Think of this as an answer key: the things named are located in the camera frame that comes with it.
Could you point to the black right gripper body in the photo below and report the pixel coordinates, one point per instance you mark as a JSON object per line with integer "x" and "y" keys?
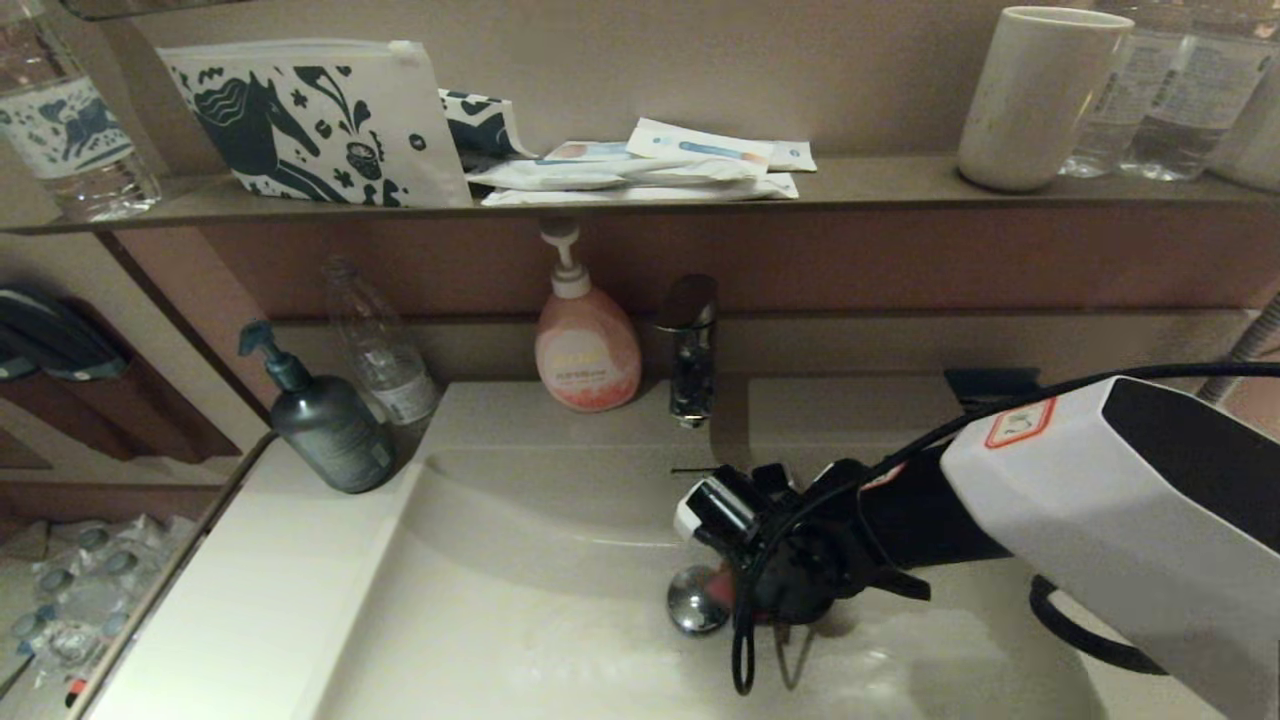
{"x": 815, "y": 550}

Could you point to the orange-red microfibre cloth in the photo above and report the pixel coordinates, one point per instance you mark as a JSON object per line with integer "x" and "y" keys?
{"x": 720, "y": 590}

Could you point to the chrome lever faucet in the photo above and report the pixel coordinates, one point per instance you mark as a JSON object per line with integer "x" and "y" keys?
{"x": 692, "y": 372}

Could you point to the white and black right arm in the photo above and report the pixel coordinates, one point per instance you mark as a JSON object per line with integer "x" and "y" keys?
{"x": 1100, "y": 520}

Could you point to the white ceramic sink basin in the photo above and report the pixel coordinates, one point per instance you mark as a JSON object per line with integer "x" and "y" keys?
{"x": 520, "y": 640}

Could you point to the chrome drain stopper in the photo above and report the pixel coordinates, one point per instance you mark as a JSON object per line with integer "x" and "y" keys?
{"x": 690, "y": 605}

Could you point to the dark teal box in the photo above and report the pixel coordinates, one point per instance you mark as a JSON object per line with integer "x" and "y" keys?
{"x": 985, "y": 385}

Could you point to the pink soap pump bottle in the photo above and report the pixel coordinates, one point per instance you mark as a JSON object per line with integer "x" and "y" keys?
{"x": 588, "y": 362}

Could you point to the flat white sachet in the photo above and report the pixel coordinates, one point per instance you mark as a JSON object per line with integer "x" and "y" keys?
{"x": 645, "y": 194}

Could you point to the white toothbrush sachet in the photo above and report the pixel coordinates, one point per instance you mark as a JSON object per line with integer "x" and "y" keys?
{"x": 695, "y": 142}

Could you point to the long white sachet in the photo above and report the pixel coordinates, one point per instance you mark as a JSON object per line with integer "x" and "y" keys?
{"x": 565, "y": 177}

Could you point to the white sachet with pink print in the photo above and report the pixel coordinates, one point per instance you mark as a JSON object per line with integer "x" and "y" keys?
{"x": 588, "y": 152}

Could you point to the empty clear plastic bottle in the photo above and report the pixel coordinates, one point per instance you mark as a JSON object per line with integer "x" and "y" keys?
{"x": 388, "y": 370}

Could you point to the white ceramic cup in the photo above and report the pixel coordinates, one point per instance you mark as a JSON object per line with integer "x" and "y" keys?
{"x": 1256, "y": 145}
{"x": 1030, "y": 105}

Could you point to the dark teal pump bottle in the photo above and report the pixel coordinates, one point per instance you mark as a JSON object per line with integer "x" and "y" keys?
{"x": 328, "y": 440}

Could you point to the clear water bottle white label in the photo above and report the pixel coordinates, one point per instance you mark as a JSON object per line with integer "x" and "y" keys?
{"x": 1105, "y": 135}
{"x": 1190, "y": 105}

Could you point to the small white patterned pouch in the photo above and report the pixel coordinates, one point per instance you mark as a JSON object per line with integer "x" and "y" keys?
{"x": 480, "y": 126}

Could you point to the white horse print pouch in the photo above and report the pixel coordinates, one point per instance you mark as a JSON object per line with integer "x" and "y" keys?
{"x": 405, "y": 112}

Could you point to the shrink-wrapped water bottle pack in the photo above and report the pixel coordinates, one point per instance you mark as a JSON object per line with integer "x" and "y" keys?
{"x": 80, "y": 600}

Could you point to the dark blue folded bag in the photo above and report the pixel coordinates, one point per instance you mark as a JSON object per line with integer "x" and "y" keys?
{"x": 50, "y": 340}

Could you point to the water bottle blue print label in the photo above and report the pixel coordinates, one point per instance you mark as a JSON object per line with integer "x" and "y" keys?
{"x": 72, "y": 132}

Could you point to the brown wall shelf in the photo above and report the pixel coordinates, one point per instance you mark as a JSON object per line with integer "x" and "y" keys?
{"x": 880, "y": 187}

